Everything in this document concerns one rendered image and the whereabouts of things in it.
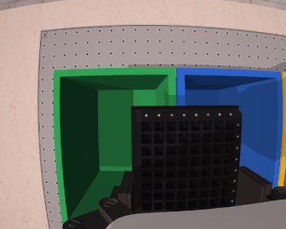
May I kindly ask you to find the blue bin with label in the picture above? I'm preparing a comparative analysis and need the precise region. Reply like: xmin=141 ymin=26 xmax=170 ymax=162
xmin=175 ymin=68 xmax=283 ymax=188

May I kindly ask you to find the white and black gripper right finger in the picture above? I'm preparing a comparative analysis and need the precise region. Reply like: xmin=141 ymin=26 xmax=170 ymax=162
xmin=235 ymin=166 xmax=286 ymax=206

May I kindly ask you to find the grey perforated base plate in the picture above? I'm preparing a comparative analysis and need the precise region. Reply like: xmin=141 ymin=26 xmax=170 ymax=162
xmin=37 ymin=24 xmax=286 ymax=229

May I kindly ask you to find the black well plate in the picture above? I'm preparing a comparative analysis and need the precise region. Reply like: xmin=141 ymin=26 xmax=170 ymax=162
xmin=131 ymin=105 xmax=242 ymax=214

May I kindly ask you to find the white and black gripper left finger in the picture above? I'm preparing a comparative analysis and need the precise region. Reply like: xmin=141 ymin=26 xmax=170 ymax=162
xmin=62 ymin=171 xmax=136 ymax=229

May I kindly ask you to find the green open bin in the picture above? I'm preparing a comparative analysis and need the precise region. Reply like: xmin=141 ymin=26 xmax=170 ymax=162
xmin=54 ymin=67 xmax=176 ymax=224

